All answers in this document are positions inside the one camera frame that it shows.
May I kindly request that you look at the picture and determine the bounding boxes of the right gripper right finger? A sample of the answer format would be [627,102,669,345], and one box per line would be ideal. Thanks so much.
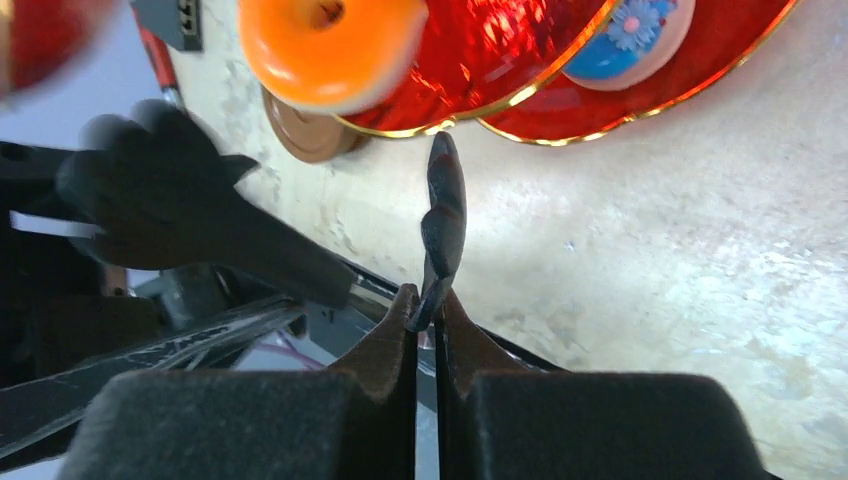
[435,294,768,479]

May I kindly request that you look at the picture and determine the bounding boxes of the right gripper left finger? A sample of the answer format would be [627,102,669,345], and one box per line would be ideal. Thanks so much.
[58,284,419,479]

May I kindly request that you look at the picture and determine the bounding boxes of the black serving tongs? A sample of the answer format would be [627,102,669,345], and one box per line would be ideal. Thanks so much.
[56,99,468,333]

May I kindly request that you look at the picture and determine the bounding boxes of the red three-tier cake stand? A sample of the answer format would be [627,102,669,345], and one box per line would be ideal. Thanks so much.
[0,0,803,148]

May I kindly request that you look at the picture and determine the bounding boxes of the yellow frosted donut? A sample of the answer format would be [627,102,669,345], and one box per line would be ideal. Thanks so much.
[238,0,429,115]

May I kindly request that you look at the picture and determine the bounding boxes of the blue frosted donut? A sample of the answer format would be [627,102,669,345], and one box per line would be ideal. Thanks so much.
[562,0,696,91]

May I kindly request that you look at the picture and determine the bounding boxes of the round brown wooden lid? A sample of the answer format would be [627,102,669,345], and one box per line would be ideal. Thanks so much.
[261,86,369,164]

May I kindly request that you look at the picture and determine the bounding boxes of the red-handled screwdriver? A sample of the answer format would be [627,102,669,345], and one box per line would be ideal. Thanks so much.
[131,4,185,109]

